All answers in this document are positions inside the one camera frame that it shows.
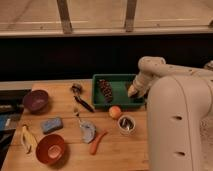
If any green plastic tray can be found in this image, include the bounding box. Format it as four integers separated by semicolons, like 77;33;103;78
91;74;145;109

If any black eraser block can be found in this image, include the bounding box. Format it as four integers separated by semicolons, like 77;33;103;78
125;82;132;91

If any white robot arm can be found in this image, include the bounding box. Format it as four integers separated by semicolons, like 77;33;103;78
128;56;213;171

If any dark red grape bunch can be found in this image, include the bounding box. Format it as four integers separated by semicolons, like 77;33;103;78
98;79;113;103

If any peach apple fruit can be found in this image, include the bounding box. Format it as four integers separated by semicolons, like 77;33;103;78
109;106;122;120

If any small fork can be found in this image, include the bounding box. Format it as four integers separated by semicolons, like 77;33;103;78
73;107;83;128

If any orange carrot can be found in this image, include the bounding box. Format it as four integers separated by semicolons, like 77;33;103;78
89;130;108;155

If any blue sponge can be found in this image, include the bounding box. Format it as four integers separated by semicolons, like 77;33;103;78
41;117;63;134

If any red bowl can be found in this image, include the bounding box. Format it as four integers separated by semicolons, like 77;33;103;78
36;134;66;165

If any yellow banana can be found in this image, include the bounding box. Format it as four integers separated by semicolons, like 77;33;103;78
21;125;37;154

